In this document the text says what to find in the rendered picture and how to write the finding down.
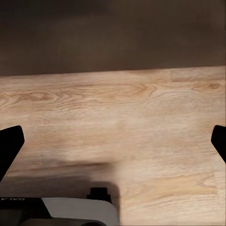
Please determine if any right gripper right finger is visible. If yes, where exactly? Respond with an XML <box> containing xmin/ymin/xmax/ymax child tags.
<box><xmin>211</xmin><ymin>125</ymin><xmax>226</xmax><ymax>163</ymax></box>

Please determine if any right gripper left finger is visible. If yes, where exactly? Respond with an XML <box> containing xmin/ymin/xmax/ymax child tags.
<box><xmin>0</xmin><ymin>125</ymin><xmax>24</xmax><ymax>182</ymax></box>

